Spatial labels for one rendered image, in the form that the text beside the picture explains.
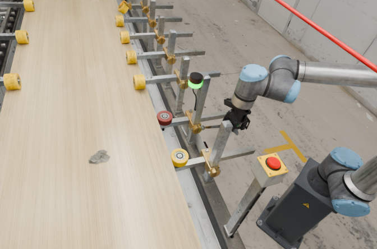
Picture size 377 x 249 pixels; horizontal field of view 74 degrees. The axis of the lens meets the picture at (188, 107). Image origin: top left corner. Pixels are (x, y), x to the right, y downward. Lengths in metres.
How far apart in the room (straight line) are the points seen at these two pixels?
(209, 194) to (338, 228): 1.37
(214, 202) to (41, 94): 1.01
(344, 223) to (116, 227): 1.90
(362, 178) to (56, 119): 1.40
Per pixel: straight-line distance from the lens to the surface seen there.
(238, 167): 2.30
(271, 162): 0.79
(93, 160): 1.12
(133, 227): 0.97
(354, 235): 2.48
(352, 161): 1.54
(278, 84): 0.94
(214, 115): 1.39
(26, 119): 1.35
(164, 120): 1.25
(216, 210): 1.26
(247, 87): 0.93
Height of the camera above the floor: 1.81
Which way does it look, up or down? 43 degrees down
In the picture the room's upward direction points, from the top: 11 degrees clockwise
